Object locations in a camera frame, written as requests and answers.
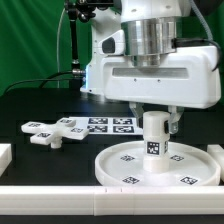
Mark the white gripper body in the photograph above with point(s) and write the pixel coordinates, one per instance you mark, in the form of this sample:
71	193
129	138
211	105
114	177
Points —
187	77

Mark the white front barrier rail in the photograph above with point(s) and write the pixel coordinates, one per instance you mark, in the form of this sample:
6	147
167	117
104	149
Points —
99	200

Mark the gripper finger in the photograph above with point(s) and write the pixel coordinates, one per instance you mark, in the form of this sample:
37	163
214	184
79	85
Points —
172	125
137	110

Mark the white left barrier block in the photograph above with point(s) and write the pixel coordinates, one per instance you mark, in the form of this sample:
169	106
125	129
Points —
5	157

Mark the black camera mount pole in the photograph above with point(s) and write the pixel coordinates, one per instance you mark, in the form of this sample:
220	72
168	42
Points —
74	33

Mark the white cross-shaped table base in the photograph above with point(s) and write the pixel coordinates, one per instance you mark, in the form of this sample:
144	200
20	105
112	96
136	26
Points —
52	134

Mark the white round table top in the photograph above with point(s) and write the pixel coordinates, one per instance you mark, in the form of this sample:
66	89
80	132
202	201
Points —
126	164

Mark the white marker sheet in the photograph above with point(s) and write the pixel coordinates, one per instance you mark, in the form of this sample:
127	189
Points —
109	125

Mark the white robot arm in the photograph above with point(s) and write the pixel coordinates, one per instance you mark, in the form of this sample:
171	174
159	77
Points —
138	57

